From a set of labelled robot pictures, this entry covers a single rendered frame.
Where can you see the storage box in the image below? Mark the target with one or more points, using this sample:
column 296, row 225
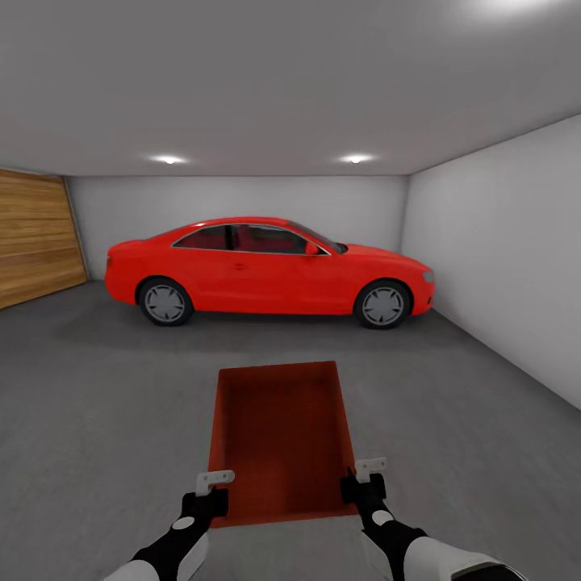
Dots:
column 284, row 433

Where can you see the garage door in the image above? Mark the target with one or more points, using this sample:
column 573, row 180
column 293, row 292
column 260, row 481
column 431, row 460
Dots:
column 39, row 253

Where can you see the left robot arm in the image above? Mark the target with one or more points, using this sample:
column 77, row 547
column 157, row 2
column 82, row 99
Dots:
column 178, row 554

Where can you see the car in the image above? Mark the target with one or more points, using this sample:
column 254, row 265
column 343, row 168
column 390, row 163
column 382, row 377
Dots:
column 263, row 265

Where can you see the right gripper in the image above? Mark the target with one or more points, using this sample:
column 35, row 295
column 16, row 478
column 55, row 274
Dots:
column 352, row 492

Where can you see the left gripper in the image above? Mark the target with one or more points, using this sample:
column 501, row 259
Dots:
column 216, row 502

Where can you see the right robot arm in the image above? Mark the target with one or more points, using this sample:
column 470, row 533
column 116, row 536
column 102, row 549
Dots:
column 402, row 553

